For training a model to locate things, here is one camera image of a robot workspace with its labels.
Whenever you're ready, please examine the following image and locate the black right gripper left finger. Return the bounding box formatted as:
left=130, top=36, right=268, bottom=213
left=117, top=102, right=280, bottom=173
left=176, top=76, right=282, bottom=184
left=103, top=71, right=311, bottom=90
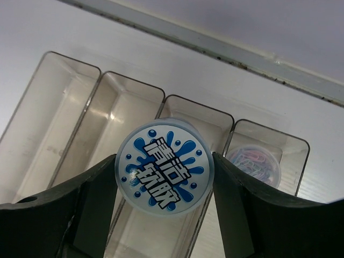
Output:
left=1, top=155, right=117, bottom=257

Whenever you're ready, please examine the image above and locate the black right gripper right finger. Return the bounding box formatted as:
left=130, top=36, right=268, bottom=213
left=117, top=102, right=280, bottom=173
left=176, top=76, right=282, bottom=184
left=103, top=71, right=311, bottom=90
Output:
left=212, top=153, right=343, bottom=257

